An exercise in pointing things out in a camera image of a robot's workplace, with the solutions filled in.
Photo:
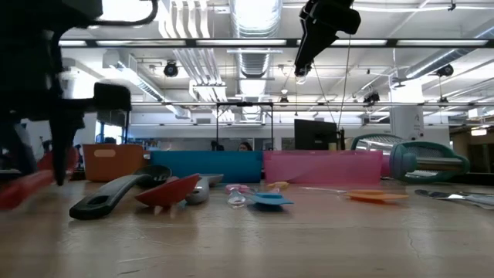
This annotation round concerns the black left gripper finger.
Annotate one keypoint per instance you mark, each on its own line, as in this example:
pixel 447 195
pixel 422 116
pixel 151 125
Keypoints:
pixel 63 146
pixel 9 150

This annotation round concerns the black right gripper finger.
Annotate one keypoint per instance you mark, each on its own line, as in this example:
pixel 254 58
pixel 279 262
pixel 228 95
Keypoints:
pixel 299 42
pixel 314 40

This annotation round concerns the red ladle with steel shaft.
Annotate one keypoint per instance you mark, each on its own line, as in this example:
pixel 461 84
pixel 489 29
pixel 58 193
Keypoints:
pixel 19 191

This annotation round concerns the black slotted spoon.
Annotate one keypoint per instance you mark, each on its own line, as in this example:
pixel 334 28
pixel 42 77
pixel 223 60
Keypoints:
pixel 100 201

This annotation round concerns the red silicone slotted spoon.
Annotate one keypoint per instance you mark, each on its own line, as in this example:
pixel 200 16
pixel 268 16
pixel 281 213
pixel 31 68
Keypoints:
pixel 170 191

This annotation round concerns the grey silicone spoon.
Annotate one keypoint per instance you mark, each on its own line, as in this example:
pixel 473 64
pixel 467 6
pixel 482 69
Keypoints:
pixel 198 195

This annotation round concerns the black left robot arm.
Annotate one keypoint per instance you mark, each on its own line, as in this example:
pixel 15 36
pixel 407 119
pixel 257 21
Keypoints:
pixel 31 46

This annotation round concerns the orange plastic bin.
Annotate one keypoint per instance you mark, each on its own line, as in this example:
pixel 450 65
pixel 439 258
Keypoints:
pixel 116 166

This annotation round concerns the black ceiling spotlight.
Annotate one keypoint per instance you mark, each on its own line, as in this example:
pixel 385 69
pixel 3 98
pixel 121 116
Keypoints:
pixel 171 70
pixel 445 71
pixel 371 98

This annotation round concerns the black computer monitor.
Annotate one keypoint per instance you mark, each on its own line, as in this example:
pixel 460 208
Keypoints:
pixel 314 135

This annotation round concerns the yellow cup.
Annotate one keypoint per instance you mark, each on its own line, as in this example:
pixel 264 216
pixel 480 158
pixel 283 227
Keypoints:
pixel 332 147

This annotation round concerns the person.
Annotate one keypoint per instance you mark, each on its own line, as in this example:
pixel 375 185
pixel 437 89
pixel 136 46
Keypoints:
pixel 245 146

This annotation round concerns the pink plastic bin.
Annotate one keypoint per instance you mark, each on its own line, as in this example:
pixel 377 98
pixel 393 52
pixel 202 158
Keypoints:
pixel 320 167

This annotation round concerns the blue plastic bin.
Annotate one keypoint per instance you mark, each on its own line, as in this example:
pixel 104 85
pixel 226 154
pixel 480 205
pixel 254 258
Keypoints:
pixel 208 166

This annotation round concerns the teal-framed steel grater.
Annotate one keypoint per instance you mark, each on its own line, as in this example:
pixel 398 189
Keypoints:
pixel 405 162

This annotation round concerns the silver ventilation duct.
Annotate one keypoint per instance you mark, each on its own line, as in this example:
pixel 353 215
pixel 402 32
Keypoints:
pixel 254 62

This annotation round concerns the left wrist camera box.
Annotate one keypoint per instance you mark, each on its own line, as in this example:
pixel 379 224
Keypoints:
pixel 112 96

